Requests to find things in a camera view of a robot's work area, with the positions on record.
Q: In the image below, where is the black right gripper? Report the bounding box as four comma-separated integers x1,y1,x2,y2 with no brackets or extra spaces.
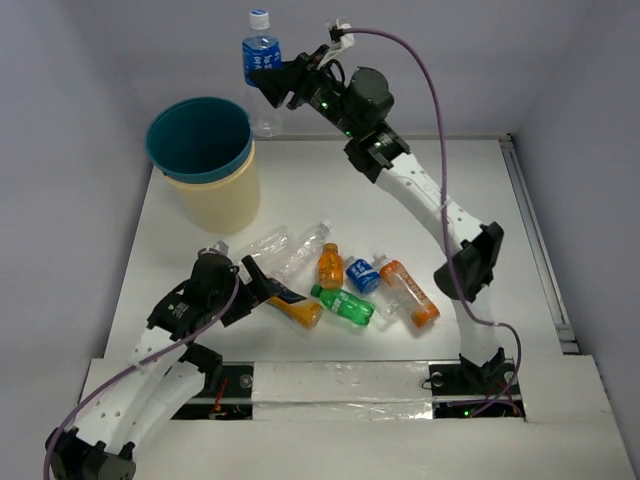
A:
250,42,361,139

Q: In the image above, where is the large blue label water bottle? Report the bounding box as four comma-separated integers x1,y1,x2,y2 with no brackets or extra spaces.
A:
242,9,283,138

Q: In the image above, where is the yellow bottle dark blue label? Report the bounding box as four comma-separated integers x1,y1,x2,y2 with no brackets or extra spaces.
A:
267,279,324,330

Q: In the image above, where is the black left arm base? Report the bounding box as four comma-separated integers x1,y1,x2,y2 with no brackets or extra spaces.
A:
172,363,254,420

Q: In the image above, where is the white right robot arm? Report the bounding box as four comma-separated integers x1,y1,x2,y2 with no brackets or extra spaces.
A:
246,45,505,393

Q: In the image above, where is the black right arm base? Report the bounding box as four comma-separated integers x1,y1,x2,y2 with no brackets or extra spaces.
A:
421,360,526,419

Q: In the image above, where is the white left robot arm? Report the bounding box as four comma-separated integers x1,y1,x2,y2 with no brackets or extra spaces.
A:
43,249,281,479

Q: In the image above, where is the cream bin with teal rim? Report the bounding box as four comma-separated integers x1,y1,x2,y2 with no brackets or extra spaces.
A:
145,97,260,234

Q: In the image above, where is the clear unlabelled plastic bottle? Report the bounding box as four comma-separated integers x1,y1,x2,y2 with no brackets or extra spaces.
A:
237,225,294,272

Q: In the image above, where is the clear crumpled bottle white cap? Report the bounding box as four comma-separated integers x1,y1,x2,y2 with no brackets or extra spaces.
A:
275,220,331,285

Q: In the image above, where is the small orange juice bottle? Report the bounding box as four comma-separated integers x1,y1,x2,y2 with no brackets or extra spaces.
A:
316,243,344,289

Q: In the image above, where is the green soda bottle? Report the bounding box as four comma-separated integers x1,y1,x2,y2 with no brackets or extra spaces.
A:
310,284,375,327

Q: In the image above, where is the small blue label water bottle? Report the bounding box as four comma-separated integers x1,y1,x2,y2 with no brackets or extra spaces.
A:
345,256,381,295

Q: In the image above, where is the orange label drink bottle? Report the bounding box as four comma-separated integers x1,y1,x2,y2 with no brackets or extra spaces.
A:
373,253,440,328

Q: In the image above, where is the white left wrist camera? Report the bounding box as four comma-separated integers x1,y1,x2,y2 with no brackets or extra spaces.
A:
197,241,229,257

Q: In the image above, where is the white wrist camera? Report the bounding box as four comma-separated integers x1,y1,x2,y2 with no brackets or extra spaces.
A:
320,19,355,66
197,241,229,257

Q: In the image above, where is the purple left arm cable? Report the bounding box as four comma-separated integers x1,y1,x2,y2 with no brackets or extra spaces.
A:
42,254,241,480

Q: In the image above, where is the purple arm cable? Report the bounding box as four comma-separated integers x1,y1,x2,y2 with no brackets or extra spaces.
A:
42,254,241,480
344,27,524,419

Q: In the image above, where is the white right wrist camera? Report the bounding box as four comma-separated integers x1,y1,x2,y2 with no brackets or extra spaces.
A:
320,19,355,66

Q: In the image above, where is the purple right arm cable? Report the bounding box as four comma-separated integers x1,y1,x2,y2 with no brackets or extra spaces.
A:
344,27,524,419

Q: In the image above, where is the aluminium side rail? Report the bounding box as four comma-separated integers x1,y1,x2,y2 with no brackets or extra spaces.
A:
498,134,582,356

